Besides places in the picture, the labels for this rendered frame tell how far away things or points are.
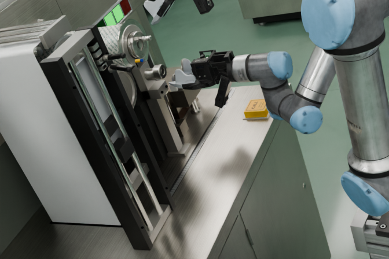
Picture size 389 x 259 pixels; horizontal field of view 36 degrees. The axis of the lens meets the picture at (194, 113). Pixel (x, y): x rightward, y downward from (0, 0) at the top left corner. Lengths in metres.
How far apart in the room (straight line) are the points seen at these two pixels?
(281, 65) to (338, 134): 1.70
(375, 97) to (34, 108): 0.79
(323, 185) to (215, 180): 1.36
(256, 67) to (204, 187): 0.35
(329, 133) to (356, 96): 2.10
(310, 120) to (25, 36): 0.71
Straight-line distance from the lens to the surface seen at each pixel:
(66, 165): 1.56
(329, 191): 2.90
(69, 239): 1.68
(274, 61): 1.59
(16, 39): 1.44
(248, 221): 1.69
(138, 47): 1.68
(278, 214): 1.90
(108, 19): 2.16
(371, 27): 1.10
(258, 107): 1.83
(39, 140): 1.55
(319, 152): 3.15
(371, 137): 1.23
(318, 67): 1.52
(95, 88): 1.38
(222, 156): 1.71
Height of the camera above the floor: 1.85
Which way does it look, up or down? 29 degrees down
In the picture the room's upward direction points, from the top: 21 degrees counter-clockwise
